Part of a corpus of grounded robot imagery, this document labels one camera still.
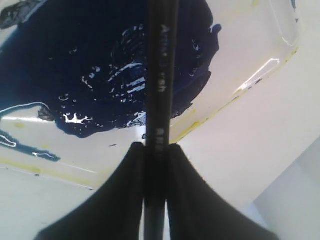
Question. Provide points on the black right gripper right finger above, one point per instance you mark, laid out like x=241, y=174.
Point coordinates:
x=196, y=212

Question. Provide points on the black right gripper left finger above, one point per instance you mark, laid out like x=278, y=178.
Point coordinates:
x=112, y=213

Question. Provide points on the black paintbrush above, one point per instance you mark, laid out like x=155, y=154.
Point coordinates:
x=162, y=39

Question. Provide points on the white paint tray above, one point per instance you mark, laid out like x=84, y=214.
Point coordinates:
x=73, y=75

